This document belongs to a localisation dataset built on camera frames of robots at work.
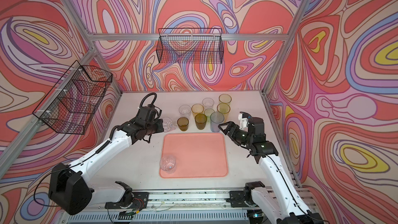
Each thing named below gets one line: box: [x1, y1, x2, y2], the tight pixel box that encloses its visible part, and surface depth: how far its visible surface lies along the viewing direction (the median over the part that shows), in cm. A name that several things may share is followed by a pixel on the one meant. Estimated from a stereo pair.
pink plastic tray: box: [159, 132, 229, 178], surface depth 93 cm
